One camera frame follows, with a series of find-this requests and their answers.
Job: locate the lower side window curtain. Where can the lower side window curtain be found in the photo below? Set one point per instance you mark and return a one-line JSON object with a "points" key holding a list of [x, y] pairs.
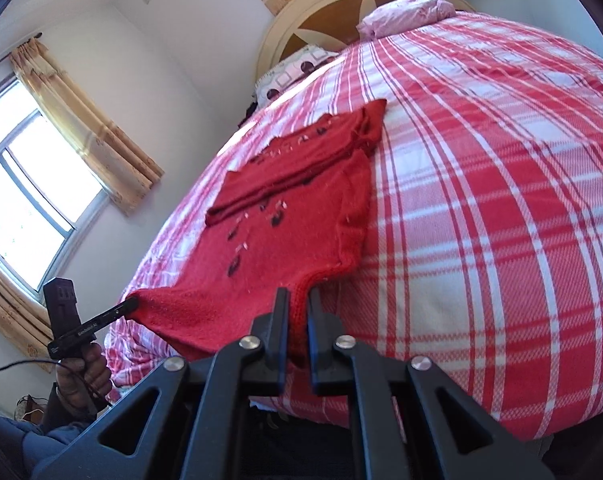
{"points": [[23, 320]]}

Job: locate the cream wooden headboard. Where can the cream wooden headboard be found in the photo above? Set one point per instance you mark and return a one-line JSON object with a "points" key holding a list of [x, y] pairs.
{"points": [[329, 24]]}

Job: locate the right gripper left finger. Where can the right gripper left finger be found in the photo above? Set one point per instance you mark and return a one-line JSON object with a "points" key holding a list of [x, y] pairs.
{"points": [[182, 421]]}

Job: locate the yellow side window curtain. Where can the yellow side window curtain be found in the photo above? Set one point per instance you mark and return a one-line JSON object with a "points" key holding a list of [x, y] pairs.
{"points": [[125, 171]]}

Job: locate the red knitted sweater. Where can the red knitted sweater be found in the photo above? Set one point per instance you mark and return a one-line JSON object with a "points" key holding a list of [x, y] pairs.
{"points": [[295, 215]]}

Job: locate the red white plaid bedsheet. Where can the red white plaid bedsheet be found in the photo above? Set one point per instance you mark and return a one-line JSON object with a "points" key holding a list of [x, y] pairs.
{"points": [[485, 249]]}

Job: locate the dark blue sleeve forearm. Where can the dark blue sleeve forearm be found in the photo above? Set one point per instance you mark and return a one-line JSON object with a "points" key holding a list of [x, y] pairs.
{"points": [[24, 446]]}

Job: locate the grey patterned pillow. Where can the grey patterned pillow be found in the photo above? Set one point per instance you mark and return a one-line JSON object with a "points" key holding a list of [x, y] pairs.
{"points": [[283, 75]]}

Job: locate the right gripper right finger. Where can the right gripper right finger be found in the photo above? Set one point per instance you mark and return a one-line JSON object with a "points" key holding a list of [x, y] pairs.
{"points": [[409, 419]]}

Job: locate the pink pillow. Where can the pink pillow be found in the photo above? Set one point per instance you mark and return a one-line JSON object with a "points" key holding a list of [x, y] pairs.
{"points": [[399, 16]]}

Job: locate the person left hand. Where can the person left hand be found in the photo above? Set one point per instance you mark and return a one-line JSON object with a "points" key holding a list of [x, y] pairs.
{"points": [[78, 378]]}

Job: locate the side window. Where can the side window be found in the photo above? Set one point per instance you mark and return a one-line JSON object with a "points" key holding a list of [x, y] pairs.
{"points": [[48, 196]]}

